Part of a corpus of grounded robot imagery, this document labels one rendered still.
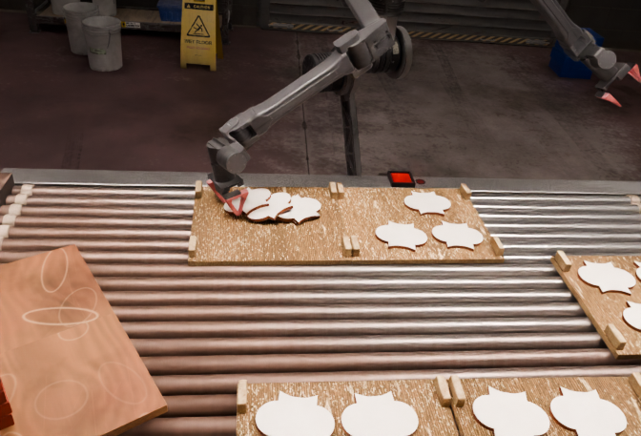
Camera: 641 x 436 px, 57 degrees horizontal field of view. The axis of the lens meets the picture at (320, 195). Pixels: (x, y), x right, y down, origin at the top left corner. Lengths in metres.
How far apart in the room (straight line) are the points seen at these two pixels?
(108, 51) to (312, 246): 3.81
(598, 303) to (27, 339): 1.26
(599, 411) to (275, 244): 0.82
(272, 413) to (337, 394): 0.14
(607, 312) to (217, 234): 0.98
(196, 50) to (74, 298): 4.04
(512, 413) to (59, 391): 0.82
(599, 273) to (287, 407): 0.91
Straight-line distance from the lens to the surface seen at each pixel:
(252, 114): 1.57
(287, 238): 1.58
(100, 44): 5.12
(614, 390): 1.42
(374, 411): 1.20
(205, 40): 5.15
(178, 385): 1.26
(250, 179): 1.86
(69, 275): 1.34
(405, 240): 1.61
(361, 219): 1.68
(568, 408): 1.33
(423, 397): 1.25
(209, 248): 1.54
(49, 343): 1.21
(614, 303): 1.65
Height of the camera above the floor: 1.88
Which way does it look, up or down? 32 degrees down
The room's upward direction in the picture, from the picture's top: 6 degrees clockwise
